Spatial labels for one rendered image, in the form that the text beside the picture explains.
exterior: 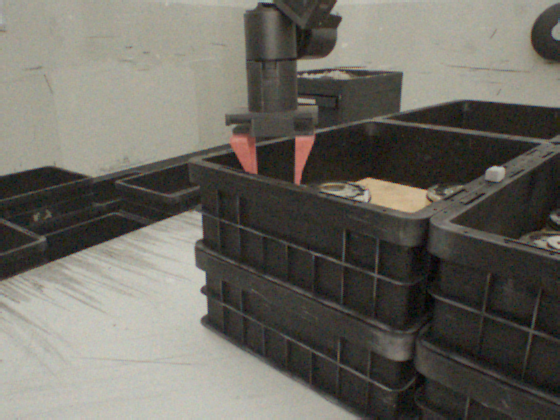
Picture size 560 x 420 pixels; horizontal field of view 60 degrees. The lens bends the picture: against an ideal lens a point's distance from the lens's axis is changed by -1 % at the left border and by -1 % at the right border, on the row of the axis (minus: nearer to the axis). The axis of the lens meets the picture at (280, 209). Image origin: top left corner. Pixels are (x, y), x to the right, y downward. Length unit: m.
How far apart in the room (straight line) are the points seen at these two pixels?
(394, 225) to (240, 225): 0.19
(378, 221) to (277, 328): 0.20
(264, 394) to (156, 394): 0.12
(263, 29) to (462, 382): 0.38
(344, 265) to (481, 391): 0.15
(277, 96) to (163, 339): 0.34
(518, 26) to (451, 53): 0.48
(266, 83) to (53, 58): 3.09
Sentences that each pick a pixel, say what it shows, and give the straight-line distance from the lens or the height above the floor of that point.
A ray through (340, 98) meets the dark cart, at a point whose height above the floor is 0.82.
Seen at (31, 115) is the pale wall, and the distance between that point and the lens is 3.51.
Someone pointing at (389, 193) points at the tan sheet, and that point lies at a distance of 0.79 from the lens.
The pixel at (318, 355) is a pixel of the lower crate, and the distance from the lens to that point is 0.53.
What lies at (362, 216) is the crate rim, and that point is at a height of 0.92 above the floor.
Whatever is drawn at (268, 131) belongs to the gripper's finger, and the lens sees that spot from 0.54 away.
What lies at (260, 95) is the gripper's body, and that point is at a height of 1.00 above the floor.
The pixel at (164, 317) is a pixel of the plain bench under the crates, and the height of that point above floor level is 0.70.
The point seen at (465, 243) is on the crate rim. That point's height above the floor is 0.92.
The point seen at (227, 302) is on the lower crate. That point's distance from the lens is 0.60.
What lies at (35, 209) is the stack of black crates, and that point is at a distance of 1.77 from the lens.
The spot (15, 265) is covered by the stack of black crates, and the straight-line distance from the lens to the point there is 1.31.
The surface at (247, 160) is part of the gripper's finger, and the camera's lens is 0.56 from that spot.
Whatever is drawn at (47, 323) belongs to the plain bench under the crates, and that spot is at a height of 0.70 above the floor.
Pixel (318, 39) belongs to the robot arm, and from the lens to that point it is 0.59.
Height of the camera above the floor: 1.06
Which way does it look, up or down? 20 degrees down
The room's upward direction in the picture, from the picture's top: straight up
